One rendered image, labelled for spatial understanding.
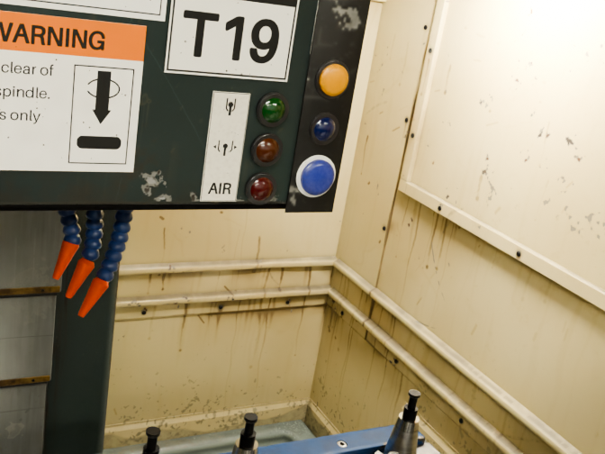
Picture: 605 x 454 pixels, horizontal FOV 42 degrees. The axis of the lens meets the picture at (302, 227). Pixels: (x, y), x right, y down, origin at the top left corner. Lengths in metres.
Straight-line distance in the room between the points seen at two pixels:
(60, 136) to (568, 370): 1.05
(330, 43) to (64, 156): 0.22
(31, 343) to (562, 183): 0.92
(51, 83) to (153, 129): 0.08
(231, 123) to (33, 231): 0.71
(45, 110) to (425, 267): 1.24
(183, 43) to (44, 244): 0.75
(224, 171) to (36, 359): 0.83
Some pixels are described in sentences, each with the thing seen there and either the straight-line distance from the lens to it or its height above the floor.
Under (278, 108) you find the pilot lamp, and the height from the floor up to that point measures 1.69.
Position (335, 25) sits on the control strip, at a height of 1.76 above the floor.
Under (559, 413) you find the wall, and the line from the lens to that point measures 1.46.
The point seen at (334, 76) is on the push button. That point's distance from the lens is 0.63.
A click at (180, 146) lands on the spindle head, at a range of 0.60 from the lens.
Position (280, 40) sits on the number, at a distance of 0.61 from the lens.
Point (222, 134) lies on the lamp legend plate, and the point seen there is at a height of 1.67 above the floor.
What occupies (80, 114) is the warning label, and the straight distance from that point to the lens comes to 0.57.
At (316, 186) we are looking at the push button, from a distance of 0.64.
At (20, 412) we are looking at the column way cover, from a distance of 1.44.
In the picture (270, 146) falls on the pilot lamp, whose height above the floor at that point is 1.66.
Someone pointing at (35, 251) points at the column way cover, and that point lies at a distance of 1.29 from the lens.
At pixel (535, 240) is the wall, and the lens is 1.45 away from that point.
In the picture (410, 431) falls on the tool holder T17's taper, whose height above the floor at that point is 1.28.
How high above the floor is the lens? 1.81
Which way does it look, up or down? 19 degrees down
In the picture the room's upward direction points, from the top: 10 degrees clockwise
